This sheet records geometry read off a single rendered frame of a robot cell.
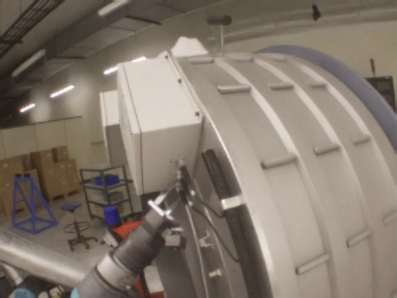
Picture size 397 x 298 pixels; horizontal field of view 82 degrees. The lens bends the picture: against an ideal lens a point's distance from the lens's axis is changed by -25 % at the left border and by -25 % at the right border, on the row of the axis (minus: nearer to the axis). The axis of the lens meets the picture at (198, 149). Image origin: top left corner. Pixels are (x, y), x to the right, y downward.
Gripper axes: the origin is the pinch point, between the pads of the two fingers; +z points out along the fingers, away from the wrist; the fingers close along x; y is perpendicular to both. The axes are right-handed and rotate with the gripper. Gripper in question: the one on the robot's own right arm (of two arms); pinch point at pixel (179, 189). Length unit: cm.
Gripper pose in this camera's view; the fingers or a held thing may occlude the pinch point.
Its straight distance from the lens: 61.3
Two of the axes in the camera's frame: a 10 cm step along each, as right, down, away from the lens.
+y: 6.6, 4.5, -6.0
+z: 6.6, -7.3, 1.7
